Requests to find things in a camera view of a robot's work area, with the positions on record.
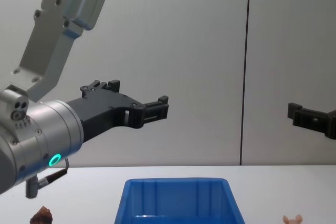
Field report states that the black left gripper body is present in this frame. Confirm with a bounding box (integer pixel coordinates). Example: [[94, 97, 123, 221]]
[[65, 91, 144, 144]]

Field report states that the blue plastic bin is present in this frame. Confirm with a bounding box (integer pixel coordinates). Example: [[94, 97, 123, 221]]
[[113, 177, 246, 224]]

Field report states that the small pink animal toy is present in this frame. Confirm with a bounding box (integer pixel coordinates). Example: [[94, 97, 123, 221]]
[[282, 214, 304, 224]]

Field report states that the small brown lumpy toy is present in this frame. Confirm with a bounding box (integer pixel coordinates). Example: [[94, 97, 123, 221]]
[[29, 207, 55, 224]]

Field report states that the thin dark cable silver plug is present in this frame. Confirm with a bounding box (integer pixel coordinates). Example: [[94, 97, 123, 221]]
[[25, 157, 70, 199]]

